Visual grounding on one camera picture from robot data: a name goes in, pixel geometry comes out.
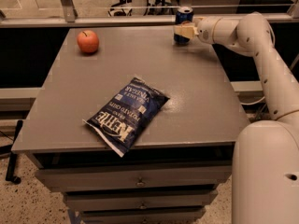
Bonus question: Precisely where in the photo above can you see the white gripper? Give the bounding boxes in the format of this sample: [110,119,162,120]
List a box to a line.
[174,16,221,44]

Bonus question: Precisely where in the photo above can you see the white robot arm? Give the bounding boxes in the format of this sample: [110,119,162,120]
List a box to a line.
[174,12,299,224]

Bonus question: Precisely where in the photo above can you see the metal window rail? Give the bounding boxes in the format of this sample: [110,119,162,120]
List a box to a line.
[0,13,299,28]

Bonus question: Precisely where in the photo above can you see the white cable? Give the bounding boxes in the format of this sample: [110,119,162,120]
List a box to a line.
[239,95,266,106]

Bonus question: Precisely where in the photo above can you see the blue kettle chips bag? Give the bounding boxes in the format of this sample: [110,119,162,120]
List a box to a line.
[84,77,169,157]

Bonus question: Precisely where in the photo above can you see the blue pepsi can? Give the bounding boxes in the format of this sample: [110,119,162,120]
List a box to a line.
[174,7,193,45]

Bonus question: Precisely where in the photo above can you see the red apple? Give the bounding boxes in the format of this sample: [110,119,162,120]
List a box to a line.
[77,30,99,53]

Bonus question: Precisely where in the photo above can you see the black stand leg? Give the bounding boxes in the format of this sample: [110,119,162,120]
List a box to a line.
[6,120,23,185]

